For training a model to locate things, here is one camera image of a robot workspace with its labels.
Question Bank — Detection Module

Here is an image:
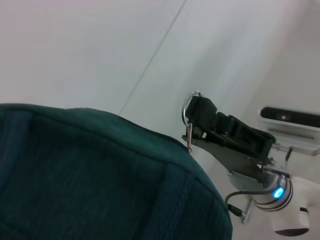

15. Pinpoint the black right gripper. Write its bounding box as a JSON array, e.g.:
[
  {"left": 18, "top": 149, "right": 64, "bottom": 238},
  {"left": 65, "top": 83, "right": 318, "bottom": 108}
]
[{"left": 181, "top": 96, "right": 276, "bottom": 186}]

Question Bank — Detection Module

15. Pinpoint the dark teal lunch bag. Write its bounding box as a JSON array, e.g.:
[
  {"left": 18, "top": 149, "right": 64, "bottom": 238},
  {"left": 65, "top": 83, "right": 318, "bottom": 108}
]
[{"left": 0, "top": 88, "right": 234, "bottom": 240}]

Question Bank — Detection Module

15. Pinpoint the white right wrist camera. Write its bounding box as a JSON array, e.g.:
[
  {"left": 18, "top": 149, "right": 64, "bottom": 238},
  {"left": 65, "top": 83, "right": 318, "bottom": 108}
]
[{"left": 257, "top": 106, "right": 320, "bottom": 156}]

